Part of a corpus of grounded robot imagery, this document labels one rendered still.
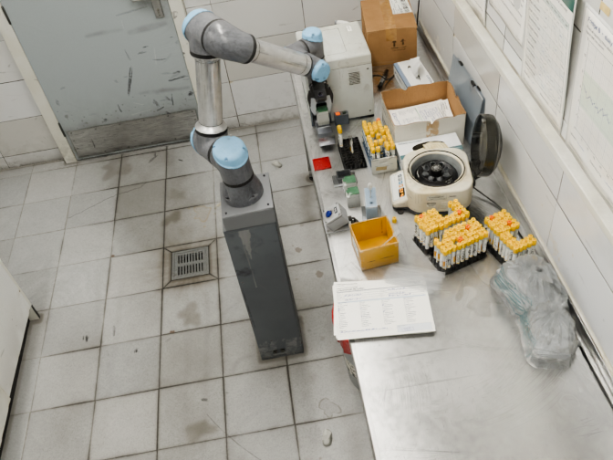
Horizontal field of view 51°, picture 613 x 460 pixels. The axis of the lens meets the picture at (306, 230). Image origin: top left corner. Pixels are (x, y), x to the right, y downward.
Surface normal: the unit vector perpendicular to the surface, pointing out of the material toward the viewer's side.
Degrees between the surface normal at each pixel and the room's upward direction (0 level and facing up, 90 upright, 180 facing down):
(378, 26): 2
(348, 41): 0
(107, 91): 90
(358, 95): 90
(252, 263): 90
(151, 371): 0
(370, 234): 90
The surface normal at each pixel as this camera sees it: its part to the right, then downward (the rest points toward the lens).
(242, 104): 0.14, 0.70
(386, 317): -0.11, -0.69
